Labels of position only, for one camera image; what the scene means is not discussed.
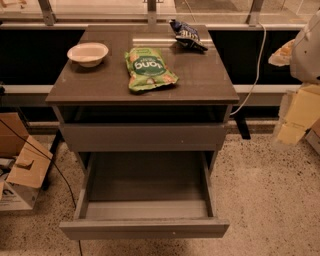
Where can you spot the yellow-wrapped gripper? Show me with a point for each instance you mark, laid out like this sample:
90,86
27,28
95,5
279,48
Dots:
307,55

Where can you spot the grey drawer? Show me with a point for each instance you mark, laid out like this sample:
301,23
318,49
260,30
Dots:
146,195
143,137

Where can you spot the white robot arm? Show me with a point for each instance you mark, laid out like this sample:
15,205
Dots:
311,30

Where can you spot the cardboard box at right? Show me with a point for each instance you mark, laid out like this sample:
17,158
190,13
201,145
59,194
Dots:
313,136

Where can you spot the blue chip bag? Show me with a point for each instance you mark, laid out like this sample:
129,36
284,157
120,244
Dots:
186,35

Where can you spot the green snack bag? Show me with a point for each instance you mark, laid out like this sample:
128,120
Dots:
147,69

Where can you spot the white bowl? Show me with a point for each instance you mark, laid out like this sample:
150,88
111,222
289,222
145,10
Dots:
88,54

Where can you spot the open cardboard box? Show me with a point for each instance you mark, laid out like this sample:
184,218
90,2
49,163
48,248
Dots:
24,164

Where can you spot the white window rail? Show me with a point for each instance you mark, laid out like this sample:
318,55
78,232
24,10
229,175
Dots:
35,95

